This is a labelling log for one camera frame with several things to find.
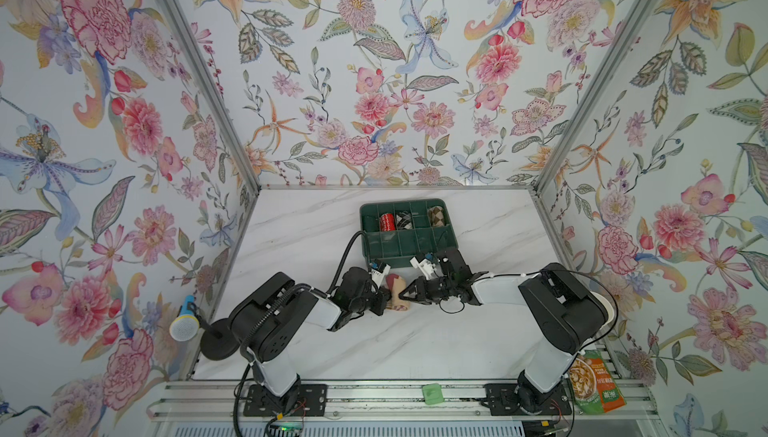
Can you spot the black round stand base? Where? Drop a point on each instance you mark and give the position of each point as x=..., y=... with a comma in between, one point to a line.
x=218, y=341

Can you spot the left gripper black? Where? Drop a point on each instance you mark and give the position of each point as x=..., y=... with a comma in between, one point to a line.
x=380, y=302

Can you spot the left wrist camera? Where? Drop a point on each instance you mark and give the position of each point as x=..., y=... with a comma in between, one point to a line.
x=378, y=273

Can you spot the black white argyle rolled sock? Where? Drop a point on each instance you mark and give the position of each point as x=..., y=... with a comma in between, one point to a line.
x=403, y=220

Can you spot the green divided organizer tray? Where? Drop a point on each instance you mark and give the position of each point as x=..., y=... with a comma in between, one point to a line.
x=398, y=247

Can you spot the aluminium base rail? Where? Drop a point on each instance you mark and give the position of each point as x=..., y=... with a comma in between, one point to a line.
x=346, y=400

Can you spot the red rolled sock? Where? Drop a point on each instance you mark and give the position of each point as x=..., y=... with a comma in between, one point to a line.
x=387, y=222

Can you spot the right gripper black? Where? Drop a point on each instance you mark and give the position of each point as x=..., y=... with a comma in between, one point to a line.
x=421, y=292

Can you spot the green snack packet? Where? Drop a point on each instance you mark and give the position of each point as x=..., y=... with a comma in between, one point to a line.
x=595, y=391

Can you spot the blue white toy microphone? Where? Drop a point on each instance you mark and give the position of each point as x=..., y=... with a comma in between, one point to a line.
x=185, y=326

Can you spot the green sticky tag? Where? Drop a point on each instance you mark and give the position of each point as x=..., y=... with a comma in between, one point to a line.
x=433, y=394

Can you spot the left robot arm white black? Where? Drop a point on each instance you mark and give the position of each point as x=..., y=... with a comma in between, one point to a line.
x=264, y=324

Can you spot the brown checkered rolled sock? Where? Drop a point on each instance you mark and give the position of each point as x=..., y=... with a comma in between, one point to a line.
x=436, y=216

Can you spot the striped tan maroon purple sock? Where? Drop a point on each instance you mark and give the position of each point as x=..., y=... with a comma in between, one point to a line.
x=396, y=285

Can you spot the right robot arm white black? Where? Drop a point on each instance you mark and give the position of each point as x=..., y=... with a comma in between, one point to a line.
x=569, y=316

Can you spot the stacked paper cups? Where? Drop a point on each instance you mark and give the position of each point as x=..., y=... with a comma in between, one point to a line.
x=610, y=310

